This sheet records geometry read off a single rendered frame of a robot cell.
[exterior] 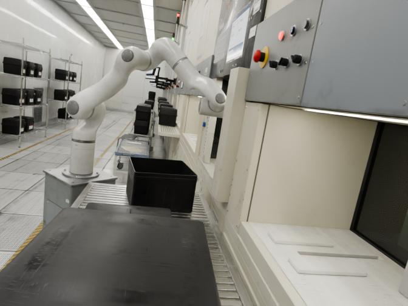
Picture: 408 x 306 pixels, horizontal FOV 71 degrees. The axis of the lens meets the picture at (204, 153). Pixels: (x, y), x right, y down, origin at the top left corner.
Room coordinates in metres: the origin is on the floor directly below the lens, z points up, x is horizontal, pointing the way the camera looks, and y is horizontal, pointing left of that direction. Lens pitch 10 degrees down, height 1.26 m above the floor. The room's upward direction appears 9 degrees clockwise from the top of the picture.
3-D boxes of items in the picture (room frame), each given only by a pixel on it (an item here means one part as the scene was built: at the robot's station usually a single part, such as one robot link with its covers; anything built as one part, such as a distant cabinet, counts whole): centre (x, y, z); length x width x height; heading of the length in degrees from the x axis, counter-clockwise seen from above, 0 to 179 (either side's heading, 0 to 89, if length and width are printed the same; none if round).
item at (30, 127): (5.27, 3.39, 0.31); 0.30 x 0.28 x 0.26; 9
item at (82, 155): (1.53, 0.65, 0.85); 0.19 x 0.19 x 0.18
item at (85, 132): (1.56, 0.65, 1.07); 0.19 x 0.12 x 0.24; 167
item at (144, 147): (3.97, 0.98, 0.24); 0.97 x 0.52 x 0.48; 13
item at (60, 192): (1.53, 0.65, 0.38); 0.28 x 0.28 x 0.76; 56
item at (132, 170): (1.31, 0.19, 0.85); 0.28 x 0.28 x 0.17; 20
